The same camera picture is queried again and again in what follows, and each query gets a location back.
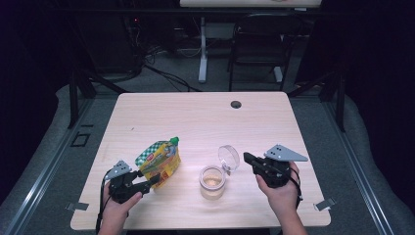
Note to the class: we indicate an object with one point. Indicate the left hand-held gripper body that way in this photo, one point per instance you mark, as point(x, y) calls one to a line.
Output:
point(122, 189)

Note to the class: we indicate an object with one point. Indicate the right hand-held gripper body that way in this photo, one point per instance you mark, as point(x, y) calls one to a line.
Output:
point(277, 174)

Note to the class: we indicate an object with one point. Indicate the yellow spouted pouch green cap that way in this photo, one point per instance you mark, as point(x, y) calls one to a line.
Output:
point(160, 160)

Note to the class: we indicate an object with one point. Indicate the clear glass jar hinged lid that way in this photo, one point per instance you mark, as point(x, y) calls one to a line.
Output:
point(212, 182)

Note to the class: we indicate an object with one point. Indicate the person's left hand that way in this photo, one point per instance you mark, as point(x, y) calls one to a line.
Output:
point(115, 212)

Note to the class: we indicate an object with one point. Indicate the person's right hand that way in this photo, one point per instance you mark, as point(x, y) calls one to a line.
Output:
point(284, 200)

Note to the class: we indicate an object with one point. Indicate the grey tape strip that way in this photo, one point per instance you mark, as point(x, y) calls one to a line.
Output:
point(77, 206)
point(324, 204)

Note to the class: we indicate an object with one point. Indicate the black table grommet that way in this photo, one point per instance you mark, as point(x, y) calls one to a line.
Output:
point(236, 104)

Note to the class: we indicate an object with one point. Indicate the white desk foot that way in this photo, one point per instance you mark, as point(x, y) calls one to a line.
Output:
point(278, 74)

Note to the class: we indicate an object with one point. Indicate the black folding chair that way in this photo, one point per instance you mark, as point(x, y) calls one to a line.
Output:
point(261, 42)

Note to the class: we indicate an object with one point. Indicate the white desk leg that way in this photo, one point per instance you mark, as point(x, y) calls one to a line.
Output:
point(203, 52)

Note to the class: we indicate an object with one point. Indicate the dark equipment with red light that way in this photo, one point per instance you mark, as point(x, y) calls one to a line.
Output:
point(135, 29)

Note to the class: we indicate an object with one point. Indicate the aluminium floor rail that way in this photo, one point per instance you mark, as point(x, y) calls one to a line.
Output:
point(49, 163)
point(359, 169)

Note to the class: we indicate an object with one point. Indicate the black metal frame stand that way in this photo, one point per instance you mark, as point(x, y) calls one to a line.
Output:
point(340, 104)
point(73, 98)

